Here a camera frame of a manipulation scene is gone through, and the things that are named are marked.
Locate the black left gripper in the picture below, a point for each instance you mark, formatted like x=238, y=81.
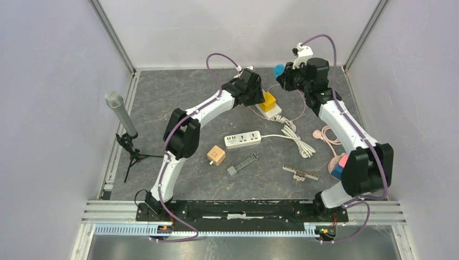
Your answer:
x=259, y=98

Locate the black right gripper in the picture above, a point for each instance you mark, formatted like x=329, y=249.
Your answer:
x=284, y=79

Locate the yellow cube plug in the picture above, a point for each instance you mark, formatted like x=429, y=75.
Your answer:
x=268, y=104

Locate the blue plug adapter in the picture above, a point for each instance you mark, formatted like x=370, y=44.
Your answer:
x=278, y=70

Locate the long white power strip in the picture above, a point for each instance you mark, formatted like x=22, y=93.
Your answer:
x=270, y=114

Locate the small white power strip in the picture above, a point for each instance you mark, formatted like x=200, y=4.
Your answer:
x=242, y=139

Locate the beige dragon plug adapter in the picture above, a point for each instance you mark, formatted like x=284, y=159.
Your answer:
x=216, y=155

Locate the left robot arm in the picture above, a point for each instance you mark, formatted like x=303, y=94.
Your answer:
x=182, y=134

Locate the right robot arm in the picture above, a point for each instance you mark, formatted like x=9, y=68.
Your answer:
x=368, y=170

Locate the pink and blue block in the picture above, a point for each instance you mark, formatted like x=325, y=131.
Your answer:
x=336, y=166

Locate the beige toothed ruler piece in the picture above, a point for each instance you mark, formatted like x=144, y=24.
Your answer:
x=299, y=174

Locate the silver microphone on stand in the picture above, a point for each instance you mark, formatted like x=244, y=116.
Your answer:
x=116, y=103

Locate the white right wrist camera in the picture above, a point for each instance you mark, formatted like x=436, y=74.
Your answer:
x=302, y=54

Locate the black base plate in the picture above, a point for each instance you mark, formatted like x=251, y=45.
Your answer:
x=241, y=215

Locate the aluminium front rail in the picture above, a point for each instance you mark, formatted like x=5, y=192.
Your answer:
x=111, y=217

